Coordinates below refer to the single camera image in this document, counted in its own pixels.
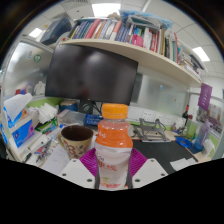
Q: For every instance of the white paper sheet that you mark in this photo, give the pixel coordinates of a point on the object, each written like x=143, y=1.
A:
x=58, y=161

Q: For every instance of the white wall sockets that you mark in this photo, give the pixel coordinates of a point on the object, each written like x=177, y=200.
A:
x=148, y=116

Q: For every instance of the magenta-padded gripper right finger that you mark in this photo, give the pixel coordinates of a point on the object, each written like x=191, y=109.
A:
x=150, y=171

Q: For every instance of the wall shelf with books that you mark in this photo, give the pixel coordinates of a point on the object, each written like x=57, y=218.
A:
x=140, y=53

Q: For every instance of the small white paper note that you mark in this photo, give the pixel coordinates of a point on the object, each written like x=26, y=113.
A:
x=182, y=164

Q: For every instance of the black desk mat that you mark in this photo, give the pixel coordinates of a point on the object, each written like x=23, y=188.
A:
x=160, y=153

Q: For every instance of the blue white tissue box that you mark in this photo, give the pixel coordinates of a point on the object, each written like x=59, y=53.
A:
x=21, y=130

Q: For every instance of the dark wine bottle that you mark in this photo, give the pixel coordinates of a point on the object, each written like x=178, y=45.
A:
x=185, y=116

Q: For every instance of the round blue tin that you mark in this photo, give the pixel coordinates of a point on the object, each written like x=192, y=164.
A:
x=69, y=106

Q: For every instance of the floral patterned ceramic mug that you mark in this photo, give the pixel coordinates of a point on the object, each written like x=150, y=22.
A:
x=75, y=143

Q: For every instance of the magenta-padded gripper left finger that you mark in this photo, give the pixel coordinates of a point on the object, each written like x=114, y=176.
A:
x=76, y=171

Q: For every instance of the grey metal laptop stand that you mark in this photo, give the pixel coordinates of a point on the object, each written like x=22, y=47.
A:
x=150, y=133

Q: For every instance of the clear plastic box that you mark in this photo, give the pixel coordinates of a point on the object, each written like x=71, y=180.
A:
x=70, y=117

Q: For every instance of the purple translucent water bottle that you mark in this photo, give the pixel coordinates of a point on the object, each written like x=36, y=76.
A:
x=201, y=136

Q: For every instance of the small blue box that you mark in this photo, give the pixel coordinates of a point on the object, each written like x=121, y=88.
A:
x=92, y=120

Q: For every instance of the orange-capped drink bottle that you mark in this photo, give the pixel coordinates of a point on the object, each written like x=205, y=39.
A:
x=113, y=146

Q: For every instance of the purple hanging banner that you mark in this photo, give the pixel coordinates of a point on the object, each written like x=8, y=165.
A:
x=205, y=96

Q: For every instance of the black computer monitor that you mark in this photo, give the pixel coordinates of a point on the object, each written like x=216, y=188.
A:
x=90, y=73

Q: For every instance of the pile of white napkins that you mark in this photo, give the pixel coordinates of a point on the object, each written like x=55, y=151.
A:
x=46, y=112

